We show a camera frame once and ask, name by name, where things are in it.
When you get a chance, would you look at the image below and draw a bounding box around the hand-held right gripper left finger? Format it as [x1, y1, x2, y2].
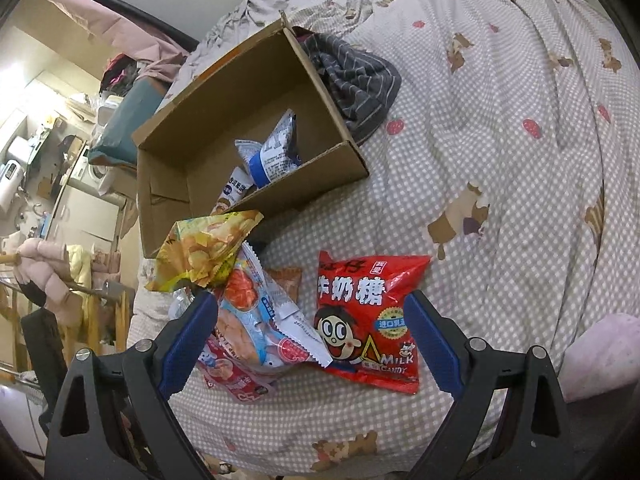
[45, 290, 221, 480]

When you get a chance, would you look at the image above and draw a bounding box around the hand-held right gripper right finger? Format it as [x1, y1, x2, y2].
[402, 290, 576, 480]

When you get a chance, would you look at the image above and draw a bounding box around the red white snack packet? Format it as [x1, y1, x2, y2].
[195, 335, 276, 403]

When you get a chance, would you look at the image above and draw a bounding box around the light blue cracker bag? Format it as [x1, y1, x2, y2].
[212, 242, 333, 373]

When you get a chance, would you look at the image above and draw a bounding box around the red candy bag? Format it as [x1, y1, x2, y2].
[312, 250, 432, 395]

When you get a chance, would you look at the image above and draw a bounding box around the yellow chips bag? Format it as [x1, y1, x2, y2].
[145, 210, 264, 293]

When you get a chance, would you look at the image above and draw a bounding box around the orange peanut packet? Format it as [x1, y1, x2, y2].
[265, 267, 303, 306]

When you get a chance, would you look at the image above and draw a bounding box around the brown cardboard box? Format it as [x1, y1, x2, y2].
[131, 12, 371, 260]

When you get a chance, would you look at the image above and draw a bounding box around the yellow garment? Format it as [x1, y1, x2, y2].
[65, 245, 95, 291]

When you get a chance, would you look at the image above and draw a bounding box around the small white snack packet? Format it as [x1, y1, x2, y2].
[212, 170, 251, 216]

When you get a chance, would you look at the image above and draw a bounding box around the white cabinet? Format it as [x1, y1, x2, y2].
[50, 185, 126, 246]

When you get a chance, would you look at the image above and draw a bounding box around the pink puffy jacket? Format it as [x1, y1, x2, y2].
[15, 239, 83, 331]

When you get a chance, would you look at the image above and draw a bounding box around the pink pillow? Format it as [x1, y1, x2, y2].
[565, 312, 640, 403]

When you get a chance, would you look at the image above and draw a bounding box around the checked printed bed sheet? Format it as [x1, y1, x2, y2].
[132, 0, 640, 480]

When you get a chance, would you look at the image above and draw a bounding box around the blue white snack packet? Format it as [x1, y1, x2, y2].
[235, 110, 303, 188]

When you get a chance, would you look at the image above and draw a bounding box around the teal cushion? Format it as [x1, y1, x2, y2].
[89, 80, 168, 166]

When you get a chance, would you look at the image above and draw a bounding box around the grey striped cloth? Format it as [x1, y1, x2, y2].
[295, 34, 402, 143]

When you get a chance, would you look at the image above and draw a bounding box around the dark clothes pile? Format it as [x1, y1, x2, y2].
[102, 52, 151, 96]

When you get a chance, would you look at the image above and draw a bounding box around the pink blanket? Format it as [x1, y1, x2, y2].
[30, 0, 196, 81]

